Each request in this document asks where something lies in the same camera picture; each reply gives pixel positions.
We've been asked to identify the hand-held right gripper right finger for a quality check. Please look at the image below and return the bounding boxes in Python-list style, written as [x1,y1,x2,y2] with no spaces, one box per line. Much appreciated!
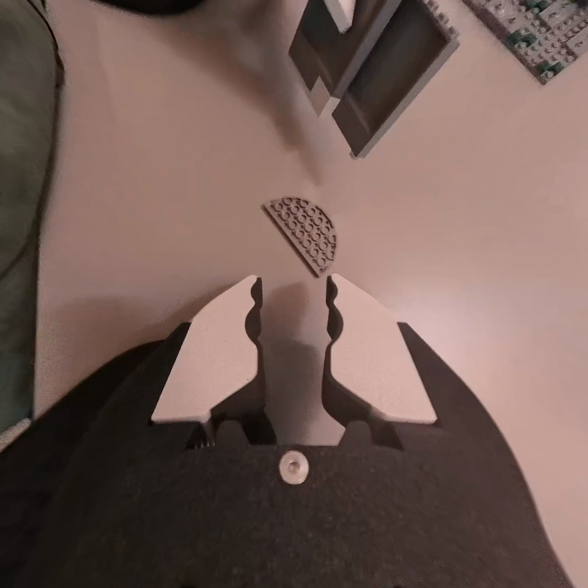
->
[322,273,438,430]

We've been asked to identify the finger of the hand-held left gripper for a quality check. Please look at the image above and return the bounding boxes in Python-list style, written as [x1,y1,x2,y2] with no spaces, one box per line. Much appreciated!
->
[323,0,360,34]

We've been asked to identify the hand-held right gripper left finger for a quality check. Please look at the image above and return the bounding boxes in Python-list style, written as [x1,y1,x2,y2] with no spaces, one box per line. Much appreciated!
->
[150,274,267,430]

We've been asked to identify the grey toy brick wall assembly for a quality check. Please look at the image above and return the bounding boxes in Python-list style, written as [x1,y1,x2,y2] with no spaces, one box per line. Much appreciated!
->
[288,0,461,160]

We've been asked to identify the grey half-round studded plate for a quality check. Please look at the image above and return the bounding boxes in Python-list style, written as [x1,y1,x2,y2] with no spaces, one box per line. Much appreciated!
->
[262,197,339,279]

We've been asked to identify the grey desk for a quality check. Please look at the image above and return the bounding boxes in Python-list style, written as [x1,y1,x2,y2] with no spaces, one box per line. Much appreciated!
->
[0,0,588,588]

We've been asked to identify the grey studded baseplate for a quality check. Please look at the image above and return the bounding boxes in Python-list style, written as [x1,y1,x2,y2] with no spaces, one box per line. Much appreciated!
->
[463,0,588,86]

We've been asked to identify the person's green sweatshirt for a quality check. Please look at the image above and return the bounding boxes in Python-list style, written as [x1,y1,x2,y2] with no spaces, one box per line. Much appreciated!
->
[0,0,63,435]

